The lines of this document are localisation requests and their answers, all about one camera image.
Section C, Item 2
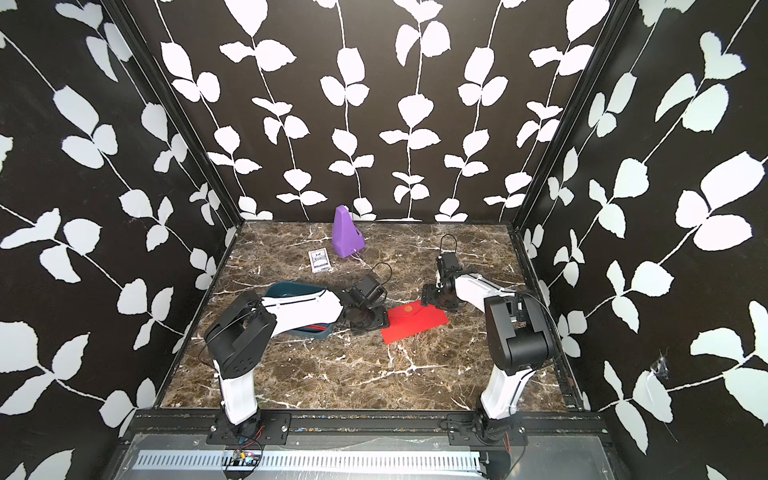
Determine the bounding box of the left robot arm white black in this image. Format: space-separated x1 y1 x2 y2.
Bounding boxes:
204 273 390 426

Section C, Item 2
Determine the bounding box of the teal plastic storage box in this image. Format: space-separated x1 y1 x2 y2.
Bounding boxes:
265 281 335 339

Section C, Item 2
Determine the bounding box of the small white card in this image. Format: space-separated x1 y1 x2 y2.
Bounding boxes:
308 248 332 273

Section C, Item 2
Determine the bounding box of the black aluminium front rail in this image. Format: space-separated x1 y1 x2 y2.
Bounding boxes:
126 409 612 449

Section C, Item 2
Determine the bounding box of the small green circuit board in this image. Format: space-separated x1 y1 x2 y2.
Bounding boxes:
223 450 261 470

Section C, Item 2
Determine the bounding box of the purple pyramid metronome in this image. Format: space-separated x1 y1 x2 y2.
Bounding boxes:
332 205 366 258

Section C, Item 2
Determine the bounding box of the white perforated cable tray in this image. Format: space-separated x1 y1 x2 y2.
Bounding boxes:
129 450 483 474

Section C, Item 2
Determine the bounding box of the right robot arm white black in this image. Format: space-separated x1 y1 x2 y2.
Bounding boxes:
421 252 556 420

